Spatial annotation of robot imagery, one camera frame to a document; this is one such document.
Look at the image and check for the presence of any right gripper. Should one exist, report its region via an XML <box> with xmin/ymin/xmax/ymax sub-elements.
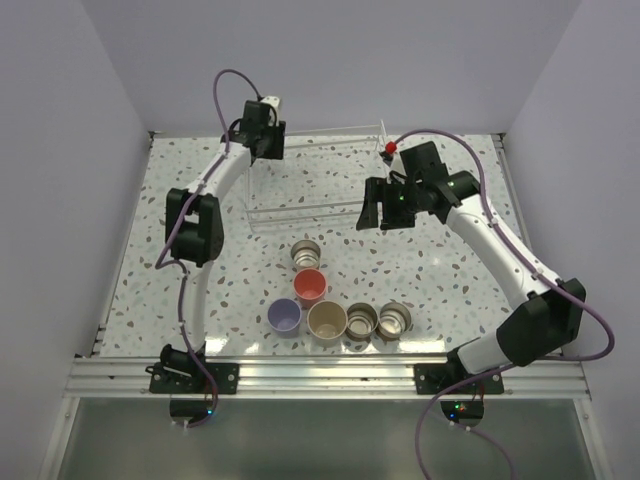
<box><xmin>357</xmin><ymin>176</ymin><xmax>424</xmax><ymax>231</ymax></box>

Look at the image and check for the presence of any cream brown metal cup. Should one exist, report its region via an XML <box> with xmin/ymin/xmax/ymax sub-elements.
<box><xmin>290</xmin><ymin>239</ymin><xmax>321</xmax><ymax>270</ymax></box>

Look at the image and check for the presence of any red plastic cup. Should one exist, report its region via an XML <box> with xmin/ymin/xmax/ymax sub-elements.
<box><xmin>293</xmin><ymin>268</ymin><xmax>328</xmax><ymax>308</ymax></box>

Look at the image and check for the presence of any beige plastic cup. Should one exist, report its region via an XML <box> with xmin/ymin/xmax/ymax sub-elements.
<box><xmin>307</xmin><ymin>300</ymin><xmax>348</xmax><ymax>347</ymax></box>

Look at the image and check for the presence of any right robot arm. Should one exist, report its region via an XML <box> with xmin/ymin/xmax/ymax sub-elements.
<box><xmin>356</xmin><ymin>141</ymin><xmax>586</xmax><ymax>393</ymax></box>

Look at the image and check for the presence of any cream metal cup right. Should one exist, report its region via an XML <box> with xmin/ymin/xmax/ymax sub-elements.
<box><xmin>377</xmin><ymin>302</ymin><xmax>412</xmax><ymax>340</ymax></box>

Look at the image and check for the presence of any cream metal cup middle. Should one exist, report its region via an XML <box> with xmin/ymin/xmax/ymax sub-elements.
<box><xmin>345</xmin><ymin>302</ymin><xmax>378</xmax><ymax>341</ymax></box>

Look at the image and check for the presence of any purple plastic cup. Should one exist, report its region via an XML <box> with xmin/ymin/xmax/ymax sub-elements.
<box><xmin>267</xmin><ymin>298</ymin><xmax>302</xmax><ymax>338</ymax></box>

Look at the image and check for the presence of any right round controller board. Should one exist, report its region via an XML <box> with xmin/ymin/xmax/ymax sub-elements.
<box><xmin>440</xmin><ymin>400</ymin><xmax>485</xmax><ymax>427</ymax></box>

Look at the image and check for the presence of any round controller board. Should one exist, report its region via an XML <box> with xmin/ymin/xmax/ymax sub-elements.
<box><xmin>169</xmin><ymin>399</ymin><xmax>213</xmax><ymax>428</ymax></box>
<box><xmin>440</xmin><ymin>400</ymin><xmax>485</xmax><ymax>427</ymax></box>

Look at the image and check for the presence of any left round controller board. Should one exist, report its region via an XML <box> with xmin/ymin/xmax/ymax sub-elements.
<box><xmin>169</xmin><ymin>399</ymin><xmax>213</xmax><ymax>428</ymax></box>

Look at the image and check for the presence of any clear wire dish rack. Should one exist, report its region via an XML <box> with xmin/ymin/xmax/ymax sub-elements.
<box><xmin>245</xmin><ymin>121</ymin><xmax>388</xmax><ymax>233</ymax></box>

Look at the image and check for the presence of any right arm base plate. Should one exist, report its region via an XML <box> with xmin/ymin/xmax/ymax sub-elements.
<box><xmin>413</xmin><ymin>362</ymin><xmax>505</xmax><ymax>395</ymax></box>

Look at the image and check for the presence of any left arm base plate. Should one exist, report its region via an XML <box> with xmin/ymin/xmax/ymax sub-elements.
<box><xmin>145</xmin><ymin>344</ymin><xmax>240</xmax><ymax>395</ymax></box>

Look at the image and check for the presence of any aluminium front rail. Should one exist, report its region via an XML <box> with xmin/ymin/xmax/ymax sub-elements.
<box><xmin>63</xmin><ymin>356</ymin><xmax>590</xmax><ymax>400</ymax></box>

